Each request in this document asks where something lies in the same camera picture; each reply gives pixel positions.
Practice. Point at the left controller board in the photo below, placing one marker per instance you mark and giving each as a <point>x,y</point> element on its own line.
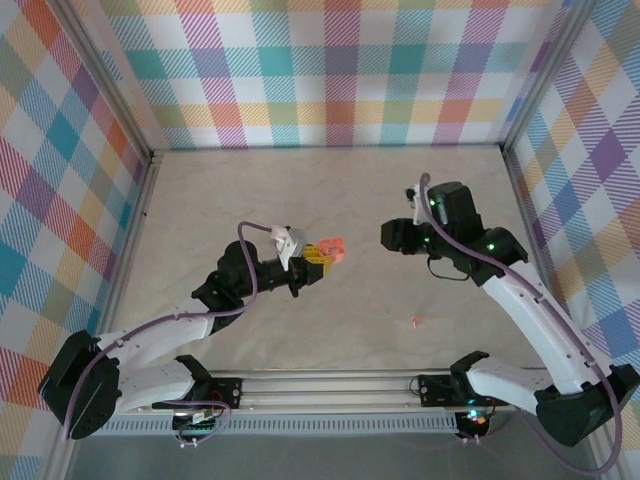
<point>192,425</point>

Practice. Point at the right controller board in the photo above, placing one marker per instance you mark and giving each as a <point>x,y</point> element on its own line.
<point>474,418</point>

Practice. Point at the orange earbud charging case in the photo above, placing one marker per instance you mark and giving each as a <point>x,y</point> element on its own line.
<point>333,247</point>

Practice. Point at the right aluminium side rail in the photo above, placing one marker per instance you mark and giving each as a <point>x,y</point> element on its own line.
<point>525,210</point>

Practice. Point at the aluminium side rail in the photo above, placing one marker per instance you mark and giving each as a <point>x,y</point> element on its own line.
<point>525,210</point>
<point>137,220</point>

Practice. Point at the left aluminium side rail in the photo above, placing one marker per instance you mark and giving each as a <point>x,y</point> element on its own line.
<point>137,220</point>

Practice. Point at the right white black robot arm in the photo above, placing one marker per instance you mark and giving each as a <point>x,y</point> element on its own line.
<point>530,315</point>

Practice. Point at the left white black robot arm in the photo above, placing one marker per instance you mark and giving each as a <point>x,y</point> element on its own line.
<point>160,340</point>

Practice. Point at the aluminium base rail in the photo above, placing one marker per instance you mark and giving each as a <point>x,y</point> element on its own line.
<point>325,387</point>

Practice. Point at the controller board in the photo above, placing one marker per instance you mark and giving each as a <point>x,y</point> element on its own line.
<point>192,425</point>
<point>474,418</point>

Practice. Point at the right aluminium corner post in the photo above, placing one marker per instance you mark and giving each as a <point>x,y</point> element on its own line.
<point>547,75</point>

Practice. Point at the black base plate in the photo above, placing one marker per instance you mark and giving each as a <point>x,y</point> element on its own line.
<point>435,390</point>
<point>225,390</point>

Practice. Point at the left aluminium corner post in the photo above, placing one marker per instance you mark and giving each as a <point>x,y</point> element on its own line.
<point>107,80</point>

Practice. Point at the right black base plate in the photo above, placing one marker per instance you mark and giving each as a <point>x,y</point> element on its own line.
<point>435,390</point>

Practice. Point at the aluminium corner post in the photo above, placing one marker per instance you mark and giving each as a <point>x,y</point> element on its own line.
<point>107,80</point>
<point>547,75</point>

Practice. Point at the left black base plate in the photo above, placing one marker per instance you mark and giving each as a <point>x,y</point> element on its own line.
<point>225,390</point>

